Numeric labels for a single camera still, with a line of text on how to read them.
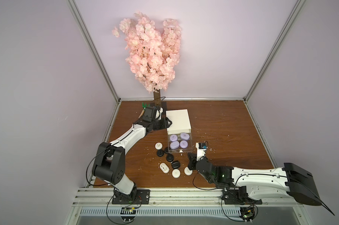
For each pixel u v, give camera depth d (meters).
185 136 0.84
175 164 0.83
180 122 0.88
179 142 0.82
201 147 0.66
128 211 0.72
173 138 0.83
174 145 0.81
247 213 0.70
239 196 0.65
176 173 0.80
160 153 0.87
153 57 0.66
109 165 0.44
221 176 0.56
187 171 0.80
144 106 1.14
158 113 0.76
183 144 0.81
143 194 0.75
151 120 0.71
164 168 0.81
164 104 1.16
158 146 0.92
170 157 0.86
